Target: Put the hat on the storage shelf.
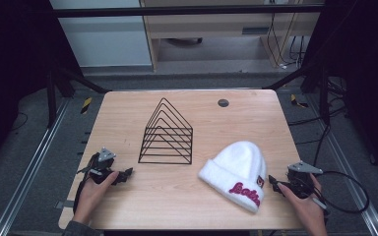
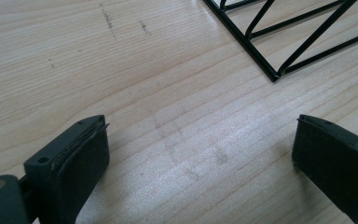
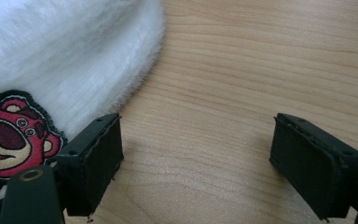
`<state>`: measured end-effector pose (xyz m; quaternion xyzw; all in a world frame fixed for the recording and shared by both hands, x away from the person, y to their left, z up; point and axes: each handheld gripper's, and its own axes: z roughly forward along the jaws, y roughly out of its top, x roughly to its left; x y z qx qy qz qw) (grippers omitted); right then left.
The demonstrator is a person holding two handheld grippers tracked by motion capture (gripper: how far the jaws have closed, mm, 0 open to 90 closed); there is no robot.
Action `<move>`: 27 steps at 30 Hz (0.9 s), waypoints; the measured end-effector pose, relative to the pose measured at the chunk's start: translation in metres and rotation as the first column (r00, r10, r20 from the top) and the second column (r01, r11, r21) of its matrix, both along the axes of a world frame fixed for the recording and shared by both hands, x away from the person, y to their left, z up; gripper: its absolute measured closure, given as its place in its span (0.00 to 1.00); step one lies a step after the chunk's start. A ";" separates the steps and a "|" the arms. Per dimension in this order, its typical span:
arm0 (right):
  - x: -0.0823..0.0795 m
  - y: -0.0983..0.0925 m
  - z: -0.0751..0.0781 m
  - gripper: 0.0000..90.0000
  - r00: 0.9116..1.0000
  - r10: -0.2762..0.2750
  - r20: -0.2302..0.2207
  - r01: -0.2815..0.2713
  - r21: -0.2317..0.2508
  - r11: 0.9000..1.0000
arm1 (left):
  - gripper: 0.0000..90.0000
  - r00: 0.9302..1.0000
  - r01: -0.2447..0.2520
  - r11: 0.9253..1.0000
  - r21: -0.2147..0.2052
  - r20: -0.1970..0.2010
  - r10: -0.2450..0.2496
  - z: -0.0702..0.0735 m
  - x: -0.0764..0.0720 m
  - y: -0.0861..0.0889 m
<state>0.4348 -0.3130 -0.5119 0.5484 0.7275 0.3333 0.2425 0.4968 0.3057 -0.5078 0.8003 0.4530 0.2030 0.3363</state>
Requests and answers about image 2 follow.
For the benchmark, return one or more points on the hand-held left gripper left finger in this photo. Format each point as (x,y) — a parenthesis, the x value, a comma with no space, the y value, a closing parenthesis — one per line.
(71,165)

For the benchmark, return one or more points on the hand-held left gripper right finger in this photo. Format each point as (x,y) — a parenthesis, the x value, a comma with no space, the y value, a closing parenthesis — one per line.
(335,161)

